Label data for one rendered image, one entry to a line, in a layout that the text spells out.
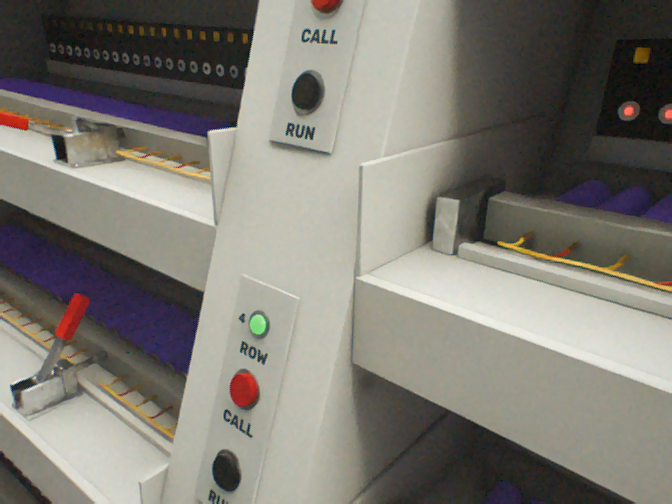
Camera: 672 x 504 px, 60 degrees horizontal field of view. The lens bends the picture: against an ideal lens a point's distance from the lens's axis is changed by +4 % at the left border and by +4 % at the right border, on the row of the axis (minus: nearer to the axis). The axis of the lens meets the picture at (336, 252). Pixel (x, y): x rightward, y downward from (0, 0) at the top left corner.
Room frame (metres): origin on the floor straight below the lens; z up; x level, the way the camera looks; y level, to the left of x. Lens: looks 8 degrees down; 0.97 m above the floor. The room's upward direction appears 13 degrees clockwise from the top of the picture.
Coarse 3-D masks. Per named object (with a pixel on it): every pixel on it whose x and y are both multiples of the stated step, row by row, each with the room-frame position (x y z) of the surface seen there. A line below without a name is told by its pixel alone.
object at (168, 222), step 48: (192, 96) 0.60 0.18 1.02; (240, 96) 0.56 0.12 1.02; (0, 144) 0.47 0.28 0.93; (48, 144) 0.48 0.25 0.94; (0, 192) 0.47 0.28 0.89; (48, 192) 0.42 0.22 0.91; (96, 192) 0.37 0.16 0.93; (144, 192) 0.36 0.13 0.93; (192, 192) 0.36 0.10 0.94; (96, 240) 0.39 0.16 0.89; (144, 240) 0.35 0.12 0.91; (192, 240) 0.32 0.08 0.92
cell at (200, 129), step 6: (222, 120) 0.51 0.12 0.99; (174, 126) 0.47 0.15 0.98; (180, 126) 0.47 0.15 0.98; (186, 126) 0.47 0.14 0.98; (192, 126) 0.48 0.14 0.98; (198, 126) 0.48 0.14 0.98; (204, 126) 0.49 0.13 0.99; (210, 126) 0.49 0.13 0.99; (216, 126) 0.49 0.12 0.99; (222, 126) 0.50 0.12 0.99; (228, 126) 0.50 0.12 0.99; (186, 132) 0.47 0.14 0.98; (192, 132) 0.47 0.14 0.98; (198, 132) 0.48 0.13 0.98; (204, 132) 0.48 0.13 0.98
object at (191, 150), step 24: (0, 96) 0.57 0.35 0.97; (24, 96) 0.56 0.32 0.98; (48, 120) 0.51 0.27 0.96; (96, 120) 0.47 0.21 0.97; (120, 120) 0.46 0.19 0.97; (120, 144) 0.45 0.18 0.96; (144, 144) 0.43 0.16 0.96; (168, 144) 0.41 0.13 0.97; (192, 144) 0.39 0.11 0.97; (168, 168) 0.39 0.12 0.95
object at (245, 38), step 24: (48, 24) 0.76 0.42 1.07; (72, 24) 0.72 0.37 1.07; (96, 24) 0.69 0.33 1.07; (120, 24) 0.66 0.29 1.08; (144, 24) 0.64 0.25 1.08; (168, 24) 0.61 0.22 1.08; (72, 48) 0.74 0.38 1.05; (96, 48) 0.71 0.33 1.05; (120, 48) 0.68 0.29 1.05; (144, 48) 0.65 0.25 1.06; (168, 48) 0.62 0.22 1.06; (192, 48) 0.60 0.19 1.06; (216, 48) 0.57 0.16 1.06; (240, 48) 0.55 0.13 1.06; (144, 72) 0.66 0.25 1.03; (168, 72) 0.63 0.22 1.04; (192, 72) 0.60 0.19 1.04; (240, 72) 0.56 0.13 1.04
